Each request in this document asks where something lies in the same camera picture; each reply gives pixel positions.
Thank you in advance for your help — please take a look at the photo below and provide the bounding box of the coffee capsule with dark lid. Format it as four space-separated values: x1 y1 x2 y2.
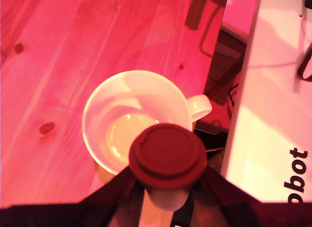
128 123 208 211

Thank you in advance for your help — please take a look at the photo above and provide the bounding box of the white ceramic coffee cup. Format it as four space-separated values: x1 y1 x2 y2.
82 70 213 176

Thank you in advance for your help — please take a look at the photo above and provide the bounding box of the white box with black print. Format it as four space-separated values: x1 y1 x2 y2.
220 0 312 204

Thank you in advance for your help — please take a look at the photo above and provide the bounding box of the thin black cable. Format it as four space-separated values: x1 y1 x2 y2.
227 83 241 122

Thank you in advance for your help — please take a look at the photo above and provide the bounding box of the thin white cable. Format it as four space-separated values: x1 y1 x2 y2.
246 16 312 69

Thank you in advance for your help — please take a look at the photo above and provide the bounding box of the dark looped cable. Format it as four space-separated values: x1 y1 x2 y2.
295 44 312 83

